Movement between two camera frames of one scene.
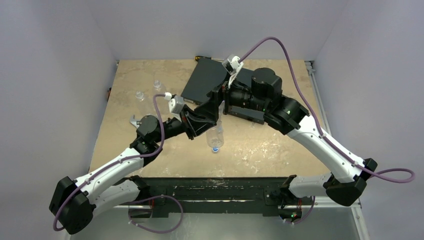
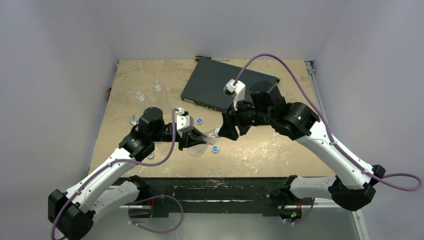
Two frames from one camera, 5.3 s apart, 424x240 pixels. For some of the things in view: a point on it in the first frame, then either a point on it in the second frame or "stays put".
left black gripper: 194,123 -> 185,140
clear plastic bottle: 139,95 stays put
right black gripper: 226,98 -> 234,122
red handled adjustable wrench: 133,121 stays put
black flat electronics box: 208,75 stays put
